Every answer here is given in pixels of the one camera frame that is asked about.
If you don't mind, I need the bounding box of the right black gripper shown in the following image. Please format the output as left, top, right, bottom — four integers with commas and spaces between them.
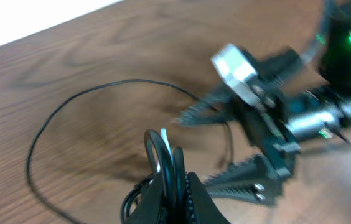
175, 47, 303, 207

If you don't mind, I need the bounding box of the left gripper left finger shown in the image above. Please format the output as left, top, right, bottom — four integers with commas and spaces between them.
124, 175, 166, 224

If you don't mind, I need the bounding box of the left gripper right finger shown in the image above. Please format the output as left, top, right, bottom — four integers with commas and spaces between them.
185, 172, 230, 224

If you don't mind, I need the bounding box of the thin black cable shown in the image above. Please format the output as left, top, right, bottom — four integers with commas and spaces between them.
26, 78, 235, 224

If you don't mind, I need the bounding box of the thick black cable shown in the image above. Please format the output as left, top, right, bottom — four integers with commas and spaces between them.
119, 129, 187, 224

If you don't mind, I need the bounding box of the white cable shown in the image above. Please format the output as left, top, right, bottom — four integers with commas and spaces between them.
156, 128, 174, 175

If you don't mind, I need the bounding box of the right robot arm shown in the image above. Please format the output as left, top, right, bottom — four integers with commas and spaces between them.
178, 1, 351, 206

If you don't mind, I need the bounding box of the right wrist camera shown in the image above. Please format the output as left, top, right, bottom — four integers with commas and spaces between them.
211, 43, 264, 110

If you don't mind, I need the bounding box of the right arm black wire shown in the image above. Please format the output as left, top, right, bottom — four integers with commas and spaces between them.
299, 0, 335, 65

